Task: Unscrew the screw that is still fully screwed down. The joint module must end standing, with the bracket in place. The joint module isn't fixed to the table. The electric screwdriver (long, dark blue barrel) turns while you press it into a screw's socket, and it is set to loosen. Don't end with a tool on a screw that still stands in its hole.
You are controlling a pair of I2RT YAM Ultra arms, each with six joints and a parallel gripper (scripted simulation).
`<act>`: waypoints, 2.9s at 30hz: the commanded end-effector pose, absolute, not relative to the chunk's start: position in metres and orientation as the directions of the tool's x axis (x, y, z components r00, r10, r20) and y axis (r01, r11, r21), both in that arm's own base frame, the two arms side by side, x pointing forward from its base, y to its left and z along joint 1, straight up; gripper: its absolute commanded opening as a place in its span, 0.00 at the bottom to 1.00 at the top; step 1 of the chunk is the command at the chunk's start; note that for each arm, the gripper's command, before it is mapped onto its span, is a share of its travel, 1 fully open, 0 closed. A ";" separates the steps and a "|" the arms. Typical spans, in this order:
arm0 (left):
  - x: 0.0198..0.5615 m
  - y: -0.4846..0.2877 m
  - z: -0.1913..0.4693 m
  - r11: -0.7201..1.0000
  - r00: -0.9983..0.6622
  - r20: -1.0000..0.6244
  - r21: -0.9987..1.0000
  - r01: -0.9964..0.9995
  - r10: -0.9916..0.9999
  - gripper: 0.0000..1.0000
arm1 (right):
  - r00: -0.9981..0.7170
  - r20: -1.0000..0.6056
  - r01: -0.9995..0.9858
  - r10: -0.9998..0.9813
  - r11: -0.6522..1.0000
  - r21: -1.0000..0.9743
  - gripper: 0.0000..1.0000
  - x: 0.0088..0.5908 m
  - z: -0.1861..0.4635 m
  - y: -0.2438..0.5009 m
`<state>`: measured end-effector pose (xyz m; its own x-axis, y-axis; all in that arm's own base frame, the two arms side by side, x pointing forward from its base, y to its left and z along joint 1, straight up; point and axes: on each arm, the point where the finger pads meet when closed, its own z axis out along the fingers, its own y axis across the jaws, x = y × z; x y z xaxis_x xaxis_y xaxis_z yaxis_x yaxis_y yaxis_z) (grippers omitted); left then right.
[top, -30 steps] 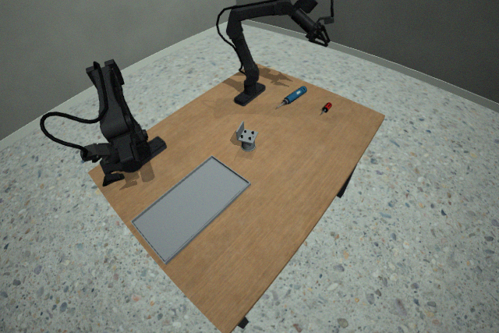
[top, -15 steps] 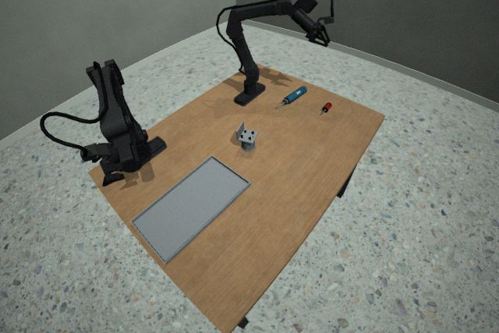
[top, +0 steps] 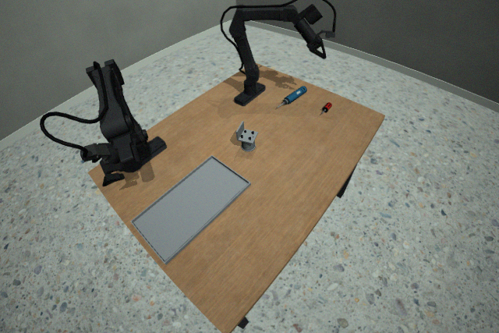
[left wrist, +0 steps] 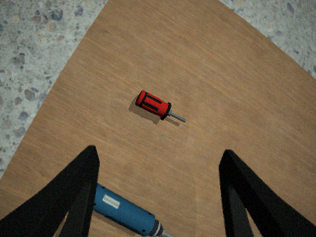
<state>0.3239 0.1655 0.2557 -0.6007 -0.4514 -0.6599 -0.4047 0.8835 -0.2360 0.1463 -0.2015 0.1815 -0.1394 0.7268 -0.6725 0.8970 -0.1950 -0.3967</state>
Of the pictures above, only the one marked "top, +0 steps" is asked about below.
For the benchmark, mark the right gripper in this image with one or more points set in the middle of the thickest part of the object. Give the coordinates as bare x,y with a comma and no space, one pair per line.
108,164

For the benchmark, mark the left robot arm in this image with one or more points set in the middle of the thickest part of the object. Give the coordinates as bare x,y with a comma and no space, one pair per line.
284,13

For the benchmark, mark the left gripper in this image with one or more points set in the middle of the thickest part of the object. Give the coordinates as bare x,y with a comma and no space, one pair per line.
309,36

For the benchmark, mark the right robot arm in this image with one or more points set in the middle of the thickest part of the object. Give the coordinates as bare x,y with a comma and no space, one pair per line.
131,145

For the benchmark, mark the blue electric screwdriver barrel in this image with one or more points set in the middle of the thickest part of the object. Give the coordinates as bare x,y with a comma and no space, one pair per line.
294,95

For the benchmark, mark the red screwdriver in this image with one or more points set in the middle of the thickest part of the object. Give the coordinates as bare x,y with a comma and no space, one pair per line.
326,107

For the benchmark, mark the grey l-shaped metal bracket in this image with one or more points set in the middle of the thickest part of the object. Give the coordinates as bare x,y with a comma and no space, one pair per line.
240,131

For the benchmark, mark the dark grey cylinder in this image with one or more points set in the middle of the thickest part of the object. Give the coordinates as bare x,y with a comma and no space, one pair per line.
248,146

